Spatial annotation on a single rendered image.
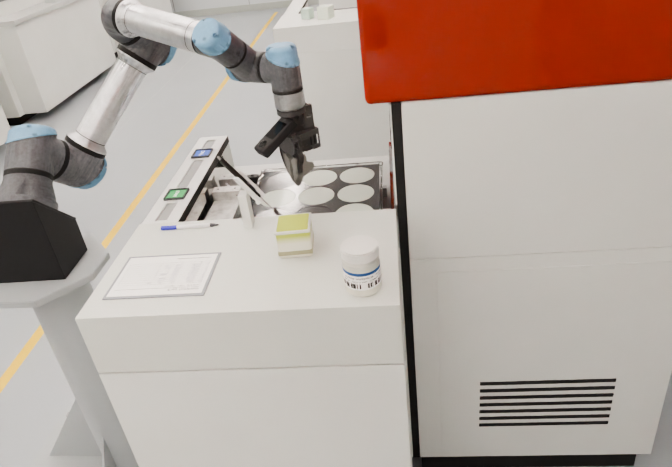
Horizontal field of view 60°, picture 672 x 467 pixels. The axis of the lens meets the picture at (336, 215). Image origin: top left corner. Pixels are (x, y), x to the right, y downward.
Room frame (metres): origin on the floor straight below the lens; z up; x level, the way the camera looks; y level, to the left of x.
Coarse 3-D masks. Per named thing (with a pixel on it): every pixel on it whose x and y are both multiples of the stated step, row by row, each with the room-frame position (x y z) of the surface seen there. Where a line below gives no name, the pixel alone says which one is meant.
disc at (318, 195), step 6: (306, 192) 1.43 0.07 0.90; (312, 192) 1.42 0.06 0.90; (318, 192) 1.42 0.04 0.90; (324, 192) 1.41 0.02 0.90; (330, 192) 1.41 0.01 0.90; (300, 198) 1.39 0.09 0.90; (306, 198) 1.39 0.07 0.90; (312, 198) 1.39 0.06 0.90; (318, 198) 1.38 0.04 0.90; (324, 198) 1.38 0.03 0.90; (330, 198) 1.37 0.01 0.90; (312, 204) 1.35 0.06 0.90
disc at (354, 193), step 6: (348, 186) 1.43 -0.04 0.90; (354, 186) 1.43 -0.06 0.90; (360, 186) 1.42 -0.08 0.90; (366, 186) 1.42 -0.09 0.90; (342, 192) 1.40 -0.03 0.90; (348, 192) 1.39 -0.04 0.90; (354, 192) 1.39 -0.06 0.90; (360, 192) 1.39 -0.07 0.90; (366, 192) 1.38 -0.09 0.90; (372, 192) 1.38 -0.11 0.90; (342, 198) 1.36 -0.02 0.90; (348, 198) 1.36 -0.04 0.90; (354, 198) 1.36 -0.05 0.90; (360, 198) 1.35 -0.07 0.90; (366, 198) 1.35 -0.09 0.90
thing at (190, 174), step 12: (204, 144) 1.72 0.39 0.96; (216, 144) 1.71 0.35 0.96; (180, 168) 1.56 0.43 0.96; (192, 168) 1.56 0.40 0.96; (204, 168) 1.54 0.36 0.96; (180, 180) 1.48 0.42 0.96; (192, 180) 1.47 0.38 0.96; (192, 192) 1.39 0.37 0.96; (156, 204) 1.35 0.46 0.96; (168, 204) 1.35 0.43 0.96; (180, 204) 1.33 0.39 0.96; (156, 216) 1.28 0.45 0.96; (168, 216) 1.28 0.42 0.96; (180, 216) 1.27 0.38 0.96
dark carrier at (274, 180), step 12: (324, 168) 1.56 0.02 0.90; (336, 168) 1.55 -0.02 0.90; (348, 168) 1.54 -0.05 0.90; (372, 168) 1.52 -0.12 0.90; (264, 180) 1.53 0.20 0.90; (276, 180) 1.53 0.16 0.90; (288, 180) 1.52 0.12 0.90; (336, 180) 1.48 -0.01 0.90; (372, 180) 1.45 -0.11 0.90; (264, 192) 1.46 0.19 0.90; (300, 192) 1.43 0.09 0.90; (336, 192) 1.40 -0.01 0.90; (288, 204) 1.37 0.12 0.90; (300, 204) 1.36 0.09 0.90; (324, 204) 1.34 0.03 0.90; (336, 204) 1.34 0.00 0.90; (372, 204) 1.31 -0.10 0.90; (264, 216) 1.32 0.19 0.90
